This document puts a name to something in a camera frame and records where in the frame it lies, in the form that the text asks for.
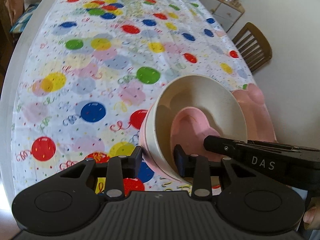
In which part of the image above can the pink mouse-ear plate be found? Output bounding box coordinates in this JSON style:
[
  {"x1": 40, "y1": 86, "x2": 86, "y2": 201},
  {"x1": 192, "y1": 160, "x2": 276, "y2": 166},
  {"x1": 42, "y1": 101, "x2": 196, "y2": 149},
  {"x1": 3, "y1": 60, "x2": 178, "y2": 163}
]
[{"x1": 232, "y1": 83, "x2": 277, "y2": 142}]

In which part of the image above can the pink heart dish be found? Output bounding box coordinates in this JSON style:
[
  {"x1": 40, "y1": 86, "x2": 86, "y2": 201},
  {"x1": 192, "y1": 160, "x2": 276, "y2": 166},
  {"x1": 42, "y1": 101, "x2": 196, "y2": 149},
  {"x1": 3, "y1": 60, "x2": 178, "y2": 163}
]
[{"x1": 170, "y1": 107, "x2": 223, "y2": 162}]

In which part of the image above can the pink bowl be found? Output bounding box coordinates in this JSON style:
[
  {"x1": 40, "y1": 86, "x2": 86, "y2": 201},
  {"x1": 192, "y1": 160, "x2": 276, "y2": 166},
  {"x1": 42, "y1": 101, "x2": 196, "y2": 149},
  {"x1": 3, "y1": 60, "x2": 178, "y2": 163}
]
[{"x1": 139, "y1": 116, "x2": 188, "y2": 184}]

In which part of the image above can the cream bowl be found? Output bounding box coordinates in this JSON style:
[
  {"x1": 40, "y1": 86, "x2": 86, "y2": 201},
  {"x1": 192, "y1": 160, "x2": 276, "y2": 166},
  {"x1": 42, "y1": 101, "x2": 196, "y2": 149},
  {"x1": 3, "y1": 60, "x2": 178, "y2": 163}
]
[{"x1": 139, "y1": 75, "x2": 247, "y2": 184}]

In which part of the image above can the large white plate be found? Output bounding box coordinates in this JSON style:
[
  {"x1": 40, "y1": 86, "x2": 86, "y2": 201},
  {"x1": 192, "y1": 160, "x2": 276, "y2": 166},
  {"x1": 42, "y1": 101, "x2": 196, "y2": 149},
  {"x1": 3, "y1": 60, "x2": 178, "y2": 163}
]
[{"x1": 212, "y1": 184, "x2": 222, "y2": 196}]

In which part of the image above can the right hand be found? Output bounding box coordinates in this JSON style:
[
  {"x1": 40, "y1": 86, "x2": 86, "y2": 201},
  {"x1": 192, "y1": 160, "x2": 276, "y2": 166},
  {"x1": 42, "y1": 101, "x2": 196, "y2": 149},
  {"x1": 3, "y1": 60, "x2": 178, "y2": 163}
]
[{"x1": 303, "y1": 197, "x2": 320, "y2": 230}]

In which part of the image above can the right wooden chair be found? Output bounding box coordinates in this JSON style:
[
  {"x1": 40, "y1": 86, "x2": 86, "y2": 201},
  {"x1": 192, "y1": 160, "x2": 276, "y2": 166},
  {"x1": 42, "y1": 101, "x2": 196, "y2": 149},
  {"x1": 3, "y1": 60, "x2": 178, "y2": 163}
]
[{"x1": 232, "y1": 22, "x2": 272, "y2": 73}]

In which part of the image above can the wooden chair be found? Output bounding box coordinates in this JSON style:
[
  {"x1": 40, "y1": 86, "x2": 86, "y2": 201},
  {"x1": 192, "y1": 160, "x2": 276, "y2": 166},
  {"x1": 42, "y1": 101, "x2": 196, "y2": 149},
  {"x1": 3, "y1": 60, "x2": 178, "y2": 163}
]
[
  {"x1": 232, "y1": 22, "x2": 272, "y2": 73},
  {"x1": 0, "y1": 0, "x2": 14, "y2": 47}
]

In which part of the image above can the balloon birthday tablecloth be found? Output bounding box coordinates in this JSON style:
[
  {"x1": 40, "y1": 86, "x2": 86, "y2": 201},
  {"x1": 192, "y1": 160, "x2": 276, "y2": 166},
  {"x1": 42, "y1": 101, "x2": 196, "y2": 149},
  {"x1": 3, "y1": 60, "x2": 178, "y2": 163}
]
[{"x1": 11, "y1": 0, "x2": 254, "y2": 193}]

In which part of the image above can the white drawer cabinet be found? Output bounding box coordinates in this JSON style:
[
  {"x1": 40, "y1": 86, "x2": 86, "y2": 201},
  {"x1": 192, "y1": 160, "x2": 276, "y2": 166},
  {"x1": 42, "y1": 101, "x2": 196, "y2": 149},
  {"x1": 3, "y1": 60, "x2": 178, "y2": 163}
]
[{"x1": 199, "y1": 0, "x2": 245, "y2": 32}]

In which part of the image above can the left wooden chair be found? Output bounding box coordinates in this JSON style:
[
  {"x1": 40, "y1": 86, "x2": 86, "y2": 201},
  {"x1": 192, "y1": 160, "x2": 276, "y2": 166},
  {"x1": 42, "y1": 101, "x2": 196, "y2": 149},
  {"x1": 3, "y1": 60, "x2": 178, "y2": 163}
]
[{"x1": 0, "y1": 0, "x2": 14, "y2": 47}]

